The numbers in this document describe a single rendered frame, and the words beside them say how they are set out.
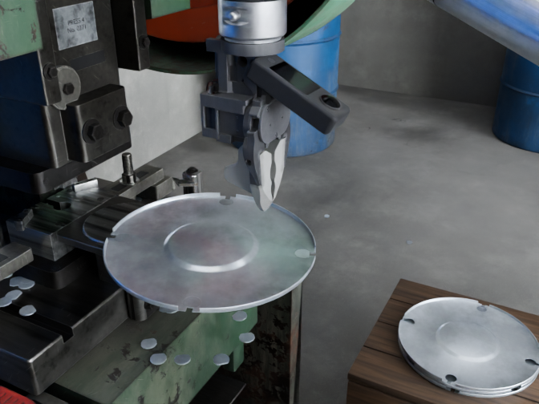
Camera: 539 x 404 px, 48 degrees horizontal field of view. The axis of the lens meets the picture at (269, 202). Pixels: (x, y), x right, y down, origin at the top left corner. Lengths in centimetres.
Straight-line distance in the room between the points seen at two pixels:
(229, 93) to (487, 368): 84
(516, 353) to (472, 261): 101
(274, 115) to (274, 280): 21
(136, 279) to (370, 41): 354
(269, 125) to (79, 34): 30
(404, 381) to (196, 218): 59
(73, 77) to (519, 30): 53
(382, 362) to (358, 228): 122
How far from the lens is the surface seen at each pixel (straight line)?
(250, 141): 67
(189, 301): 73
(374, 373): 128
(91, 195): 101
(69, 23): 83
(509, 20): 62
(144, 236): 86
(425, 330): 137
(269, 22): 65
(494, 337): 139
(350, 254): 228
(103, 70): 89
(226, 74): 70
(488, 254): 241
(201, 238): 84
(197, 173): 102
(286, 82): 65
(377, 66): 420
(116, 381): 85
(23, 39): 73
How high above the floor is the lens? 122
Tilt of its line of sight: 28 degrees down
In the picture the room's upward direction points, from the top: straight up
